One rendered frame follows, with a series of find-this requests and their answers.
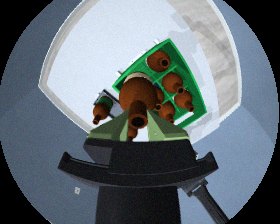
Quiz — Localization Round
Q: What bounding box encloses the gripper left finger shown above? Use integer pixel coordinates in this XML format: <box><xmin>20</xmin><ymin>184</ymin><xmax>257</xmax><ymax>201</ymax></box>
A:
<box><xmin>86</xmin><ymin>109</ymin><xmax>129</xmax><ymax>141</ymax></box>

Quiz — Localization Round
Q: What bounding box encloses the green bottle crate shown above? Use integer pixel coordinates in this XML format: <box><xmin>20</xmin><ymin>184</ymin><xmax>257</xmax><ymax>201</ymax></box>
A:
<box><xmin>111</xmin><ymin>38</ymin><xmax>207</xmax><ymax>128</ymax></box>

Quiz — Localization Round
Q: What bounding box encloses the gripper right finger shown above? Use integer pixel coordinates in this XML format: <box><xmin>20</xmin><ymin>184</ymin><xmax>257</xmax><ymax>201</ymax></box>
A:
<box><xmin>147</xmin><ymin>109</ymin><xmax>190</xmax><ymax>141</ymax></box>

